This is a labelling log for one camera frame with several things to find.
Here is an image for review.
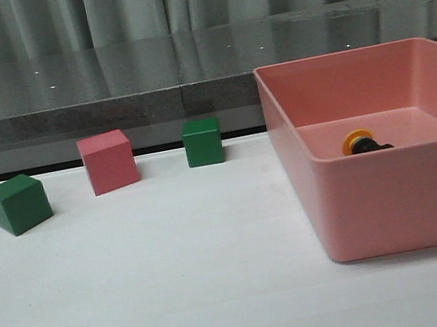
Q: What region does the yellow push button switch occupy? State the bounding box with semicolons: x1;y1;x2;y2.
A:
342;128;394;156

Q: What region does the green cube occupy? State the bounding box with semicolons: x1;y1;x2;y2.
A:
182;117;225;168
0;174;53;236

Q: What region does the pink plastic bin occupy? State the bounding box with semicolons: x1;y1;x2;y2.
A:
254;38;437;262

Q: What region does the pink cube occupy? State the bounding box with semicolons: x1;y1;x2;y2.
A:
76;129;141;196

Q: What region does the dark grey glossy counter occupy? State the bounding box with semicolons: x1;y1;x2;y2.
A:
0;0;437;179

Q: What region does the left green cube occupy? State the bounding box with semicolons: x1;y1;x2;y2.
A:
0;174;53;236

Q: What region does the right green cube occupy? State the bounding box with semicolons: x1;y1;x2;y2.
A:
182;117;225;168

